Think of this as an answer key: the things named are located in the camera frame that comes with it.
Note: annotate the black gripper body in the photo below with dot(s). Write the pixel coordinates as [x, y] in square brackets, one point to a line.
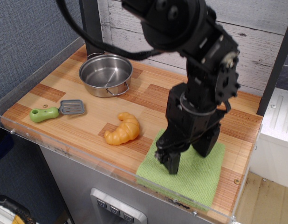
[184, 128]

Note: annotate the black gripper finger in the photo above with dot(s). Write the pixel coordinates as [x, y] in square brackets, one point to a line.
[170, 161]
[207, 141]

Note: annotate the green cloth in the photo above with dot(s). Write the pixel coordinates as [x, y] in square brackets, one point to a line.
[194, 184]

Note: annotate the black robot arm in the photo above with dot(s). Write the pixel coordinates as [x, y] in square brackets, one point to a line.
[195, 108]

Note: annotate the orange plastic croissant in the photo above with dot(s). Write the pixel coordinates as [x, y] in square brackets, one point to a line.
[128, 130]

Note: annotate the silver dispenser button panel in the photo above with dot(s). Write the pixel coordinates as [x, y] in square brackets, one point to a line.
[117, 208]

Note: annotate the stainless steel pot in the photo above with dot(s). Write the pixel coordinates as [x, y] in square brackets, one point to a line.
[106, 75]

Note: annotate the grey toy fridge cabinet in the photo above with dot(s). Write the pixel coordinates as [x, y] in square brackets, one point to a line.
[75, 180]

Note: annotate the yellow object bottom left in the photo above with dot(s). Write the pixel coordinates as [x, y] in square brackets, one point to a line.
[17, 220]

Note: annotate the white aluminium frame block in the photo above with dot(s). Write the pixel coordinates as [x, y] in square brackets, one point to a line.
[270, 155]

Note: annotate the green handled grey spatula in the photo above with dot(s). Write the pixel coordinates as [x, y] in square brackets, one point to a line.
[67, 107]

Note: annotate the dark metal left post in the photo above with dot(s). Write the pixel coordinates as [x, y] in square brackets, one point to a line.
[91, 24]

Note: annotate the clear acrylic guard rail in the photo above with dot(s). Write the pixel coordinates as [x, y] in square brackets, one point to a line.
[81, 136]

